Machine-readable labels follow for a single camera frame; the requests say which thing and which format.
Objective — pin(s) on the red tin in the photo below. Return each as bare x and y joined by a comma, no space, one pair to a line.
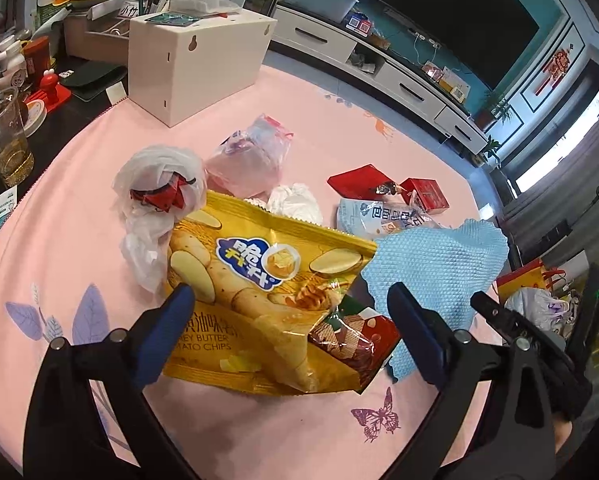
37,57

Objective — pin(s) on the black wallet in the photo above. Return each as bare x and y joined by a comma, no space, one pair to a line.
92,80

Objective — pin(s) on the pink plastic bag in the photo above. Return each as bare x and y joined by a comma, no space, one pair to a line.
249,165

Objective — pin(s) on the clear plastic cup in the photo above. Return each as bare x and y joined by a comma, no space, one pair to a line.
7,150

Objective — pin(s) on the small potted plant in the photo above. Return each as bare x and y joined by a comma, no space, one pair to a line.
489,152

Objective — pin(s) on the grey curtain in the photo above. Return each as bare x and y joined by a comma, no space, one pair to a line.
544,220

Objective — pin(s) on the white tissue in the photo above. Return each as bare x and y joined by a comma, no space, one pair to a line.
294,202

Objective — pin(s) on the pink gift box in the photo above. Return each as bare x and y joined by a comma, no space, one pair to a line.
433,72

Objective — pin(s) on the brown cardboard box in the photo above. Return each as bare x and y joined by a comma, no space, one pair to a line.
87,42

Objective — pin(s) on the white paper card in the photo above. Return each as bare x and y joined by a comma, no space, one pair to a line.
2,212

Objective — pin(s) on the white display cabinet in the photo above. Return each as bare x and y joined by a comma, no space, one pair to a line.
577,45

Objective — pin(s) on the red cardboard box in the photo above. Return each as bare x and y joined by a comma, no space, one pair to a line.
427,192

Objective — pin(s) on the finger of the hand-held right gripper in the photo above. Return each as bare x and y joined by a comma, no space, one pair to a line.
494,316

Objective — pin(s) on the tall potted plant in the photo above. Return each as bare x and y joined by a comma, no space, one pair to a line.
494,110

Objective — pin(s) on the white wooden box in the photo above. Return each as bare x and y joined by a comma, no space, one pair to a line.
199,75

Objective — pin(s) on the yellow and red shopping bag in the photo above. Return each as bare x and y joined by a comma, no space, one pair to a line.
522,277

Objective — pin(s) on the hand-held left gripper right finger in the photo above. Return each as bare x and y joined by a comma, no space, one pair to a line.
417,332

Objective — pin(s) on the clear blue-print plastic bag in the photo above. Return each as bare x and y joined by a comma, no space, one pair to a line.
364,215

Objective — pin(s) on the yellow potato chip bag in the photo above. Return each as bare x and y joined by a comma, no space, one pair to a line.
259,260

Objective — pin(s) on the pink printed tablecloth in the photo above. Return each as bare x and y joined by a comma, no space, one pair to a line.
304,125

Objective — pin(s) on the white printed plastic bag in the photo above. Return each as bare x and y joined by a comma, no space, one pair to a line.
534,305

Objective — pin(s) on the red knot decoration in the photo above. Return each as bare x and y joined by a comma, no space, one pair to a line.
557,65

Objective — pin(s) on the red snack wrapper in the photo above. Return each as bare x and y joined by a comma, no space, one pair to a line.
364,345

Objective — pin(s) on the green card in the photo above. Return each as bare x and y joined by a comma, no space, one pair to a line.
172,19

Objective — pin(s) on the small foil candy wrapper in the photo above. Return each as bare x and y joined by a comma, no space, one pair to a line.
385,189

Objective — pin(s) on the yellow box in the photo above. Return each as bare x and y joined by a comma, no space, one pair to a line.
452,85

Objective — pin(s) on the light blue textured cloth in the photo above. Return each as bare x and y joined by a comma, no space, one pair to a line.
429,265

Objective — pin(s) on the tape roll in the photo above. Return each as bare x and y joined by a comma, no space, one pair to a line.
37,110

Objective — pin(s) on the black television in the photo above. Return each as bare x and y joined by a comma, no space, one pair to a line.
444,15

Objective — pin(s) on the white television cabinet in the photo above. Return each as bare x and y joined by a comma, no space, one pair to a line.
319,42

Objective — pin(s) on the red foil packet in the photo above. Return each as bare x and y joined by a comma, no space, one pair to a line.
357,180

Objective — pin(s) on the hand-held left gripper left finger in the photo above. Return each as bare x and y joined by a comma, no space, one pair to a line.
174,320

